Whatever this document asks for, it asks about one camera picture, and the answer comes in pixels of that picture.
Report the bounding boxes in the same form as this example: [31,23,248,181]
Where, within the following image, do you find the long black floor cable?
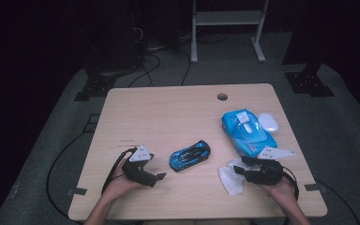
[45,129,92,224]

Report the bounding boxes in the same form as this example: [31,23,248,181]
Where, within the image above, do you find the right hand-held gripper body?
[246,146,297,186]

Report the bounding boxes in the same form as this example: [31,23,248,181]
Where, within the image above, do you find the looped black floor cable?
[127,52,162,88]

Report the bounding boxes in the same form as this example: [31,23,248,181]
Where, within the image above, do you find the blue wet wipes pack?
[220,108,279,158]

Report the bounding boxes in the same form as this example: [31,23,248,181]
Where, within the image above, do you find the thin black floor cable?
[313,178,360,225]

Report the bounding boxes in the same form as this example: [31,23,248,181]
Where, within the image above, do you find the black tape strip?
[304,183,328,192]
[67,187,88,197]

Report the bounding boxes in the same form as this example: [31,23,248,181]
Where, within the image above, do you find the person's left hand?
[101,159,145,203]

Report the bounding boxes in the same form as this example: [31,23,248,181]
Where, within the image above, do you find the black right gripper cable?
[282,172,300,201]

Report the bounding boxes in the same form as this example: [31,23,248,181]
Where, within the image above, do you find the person's right hand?
[261,179,299,207]

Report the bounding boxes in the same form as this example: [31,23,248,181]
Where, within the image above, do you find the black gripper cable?
[282,172,300,201]
[101,148,137,195]

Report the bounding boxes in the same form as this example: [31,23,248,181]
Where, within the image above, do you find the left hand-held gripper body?
[121,143,158,188]

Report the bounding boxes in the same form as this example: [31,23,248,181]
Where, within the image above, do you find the white wet wipe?
[218,157,248,196]

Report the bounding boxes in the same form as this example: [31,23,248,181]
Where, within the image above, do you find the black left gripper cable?
[101,148,137,195]

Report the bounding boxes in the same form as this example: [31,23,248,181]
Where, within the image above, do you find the black stand base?
[284,64,336,98]
[73,74,117,102]

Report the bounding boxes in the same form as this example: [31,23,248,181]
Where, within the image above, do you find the white metal stand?
[190,0,270,65]

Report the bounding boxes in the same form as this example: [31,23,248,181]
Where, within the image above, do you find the straight black floor cable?
[181,48,191,87]

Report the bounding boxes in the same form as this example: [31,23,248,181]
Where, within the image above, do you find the blue toy car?
[169,140,211,173]

